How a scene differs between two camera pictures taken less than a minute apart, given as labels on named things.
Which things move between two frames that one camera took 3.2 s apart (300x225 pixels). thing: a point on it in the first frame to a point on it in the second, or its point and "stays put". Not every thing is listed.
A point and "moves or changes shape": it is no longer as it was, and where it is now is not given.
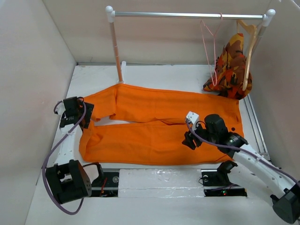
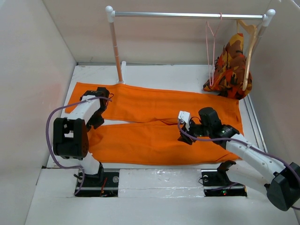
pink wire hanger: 214,60 moves or changes shape
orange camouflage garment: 228,77 stays put
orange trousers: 147,125 stays put
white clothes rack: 111,14 stays put
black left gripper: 88,111 to 95,123
